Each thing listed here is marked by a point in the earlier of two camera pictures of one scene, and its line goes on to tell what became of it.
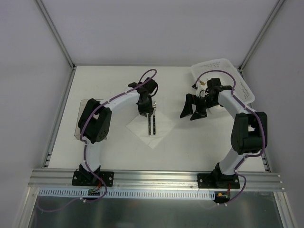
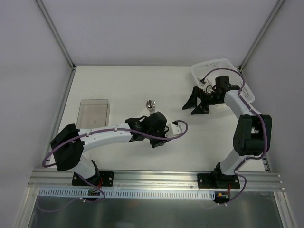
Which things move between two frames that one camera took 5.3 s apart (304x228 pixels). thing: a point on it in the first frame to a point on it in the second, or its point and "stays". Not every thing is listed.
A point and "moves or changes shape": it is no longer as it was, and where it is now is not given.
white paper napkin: [140, 126] moves or changes shape
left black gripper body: [147, 110] to [157, 141]
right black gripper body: [198, 103] stays
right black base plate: [211, 180] stays
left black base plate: [87, 178] stays
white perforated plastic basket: [229, 75] stays
